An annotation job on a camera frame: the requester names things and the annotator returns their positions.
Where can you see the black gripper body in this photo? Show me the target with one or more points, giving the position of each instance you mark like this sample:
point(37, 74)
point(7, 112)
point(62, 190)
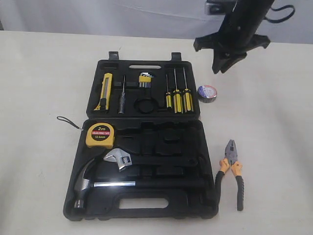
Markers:
point(237, 34)

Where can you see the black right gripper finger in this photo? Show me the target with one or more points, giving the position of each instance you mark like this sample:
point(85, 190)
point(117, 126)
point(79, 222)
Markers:
point(232, 60)

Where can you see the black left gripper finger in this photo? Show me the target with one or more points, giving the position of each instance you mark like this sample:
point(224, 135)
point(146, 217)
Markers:
point(220, 61)

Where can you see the black electrical tape roll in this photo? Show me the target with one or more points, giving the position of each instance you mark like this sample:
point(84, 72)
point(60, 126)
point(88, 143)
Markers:
point(206, 93)

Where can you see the orange black handled pliers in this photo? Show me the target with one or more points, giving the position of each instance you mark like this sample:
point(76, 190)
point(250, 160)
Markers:
point(230, 161)

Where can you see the yellow utility knife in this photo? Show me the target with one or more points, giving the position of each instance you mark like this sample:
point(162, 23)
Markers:
point(104, 100)

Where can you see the yellow tape measure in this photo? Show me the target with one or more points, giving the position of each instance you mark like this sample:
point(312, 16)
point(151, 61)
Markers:
point(98, 134)

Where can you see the black plastic tool case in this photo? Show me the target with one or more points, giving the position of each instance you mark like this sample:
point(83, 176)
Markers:
point(146, 128)

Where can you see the right yellow black screwdriver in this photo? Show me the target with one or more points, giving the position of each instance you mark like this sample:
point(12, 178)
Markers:
point(187, 97)

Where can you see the middle yellow black screwdriver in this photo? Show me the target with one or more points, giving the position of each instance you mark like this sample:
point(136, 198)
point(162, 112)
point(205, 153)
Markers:
point(177, 96)

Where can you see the small yellow black screwdriver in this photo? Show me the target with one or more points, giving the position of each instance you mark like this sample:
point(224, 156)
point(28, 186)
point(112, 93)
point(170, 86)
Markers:
point(168, 94)

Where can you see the hex key set yellow holder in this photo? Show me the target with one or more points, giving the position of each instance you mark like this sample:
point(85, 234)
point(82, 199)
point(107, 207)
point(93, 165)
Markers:
point(144, 80)

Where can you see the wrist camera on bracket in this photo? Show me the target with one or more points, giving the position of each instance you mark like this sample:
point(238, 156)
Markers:
point(219, 7)

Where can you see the clear handle test screwdriver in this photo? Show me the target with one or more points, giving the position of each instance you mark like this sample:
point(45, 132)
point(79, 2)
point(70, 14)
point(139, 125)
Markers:
point(122, 98)

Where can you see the adjustable wrench black handle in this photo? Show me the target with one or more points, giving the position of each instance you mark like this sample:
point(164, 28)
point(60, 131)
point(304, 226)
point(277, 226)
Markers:
point(124, 159)

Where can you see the claw hammer black handle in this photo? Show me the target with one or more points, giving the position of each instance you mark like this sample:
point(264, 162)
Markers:
point(83, 184)

